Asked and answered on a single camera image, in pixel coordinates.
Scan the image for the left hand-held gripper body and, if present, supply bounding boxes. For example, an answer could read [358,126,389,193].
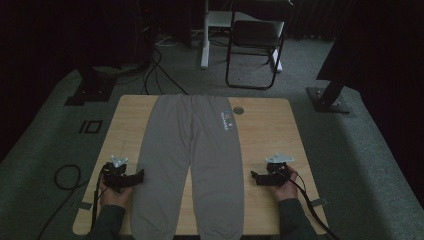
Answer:
[101,155,134,194]

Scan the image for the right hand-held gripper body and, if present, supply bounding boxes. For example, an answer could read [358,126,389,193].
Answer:
[265,152,296,188]

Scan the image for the grey pants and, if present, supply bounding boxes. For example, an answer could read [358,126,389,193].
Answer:
[129,93,246,240]

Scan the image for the person's right hand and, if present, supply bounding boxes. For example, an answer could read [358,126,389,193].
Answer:
[268,165,300,202]

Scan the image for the person's left hand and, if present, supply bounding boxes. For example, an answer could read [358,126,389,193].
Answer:
[98,172,135,210]

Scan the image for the black floor tape mark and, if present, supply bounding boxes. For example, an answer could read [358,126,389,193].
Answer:
[78,119,104,135]

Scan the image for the black stand base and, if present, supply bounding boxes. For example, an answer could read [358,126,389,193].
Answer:
[64,66,118,107]

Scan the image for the black leaning stand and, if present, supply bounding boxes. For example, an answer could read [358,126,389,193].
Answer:
[306,33,361,115]

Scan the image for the black folding chair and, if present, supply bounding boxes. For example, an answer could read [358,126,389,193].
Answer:
[225,0,296,91]

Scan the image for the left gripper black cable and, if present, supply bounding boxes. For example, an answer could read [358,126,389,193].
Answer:
[90,169,105,232]

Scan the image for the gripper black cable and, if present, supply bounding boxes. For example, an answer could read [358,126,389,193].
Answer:
[90,169,105,232]
[275,166,342,240]

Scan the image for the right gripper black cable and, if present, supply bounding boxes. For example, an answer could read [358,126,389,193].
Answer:
[275,166,342,240]

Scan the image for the looped black floor cable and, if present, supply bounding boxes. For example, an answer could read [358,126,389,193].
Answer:
[36,164,90,240]

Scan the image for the black floor cables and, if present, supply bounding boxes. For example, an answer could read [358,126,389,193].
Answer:
[141,49,190,97]

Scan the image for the white floor cable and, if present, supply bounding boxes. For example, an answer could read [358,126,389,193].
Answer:
[154,33,183,48]

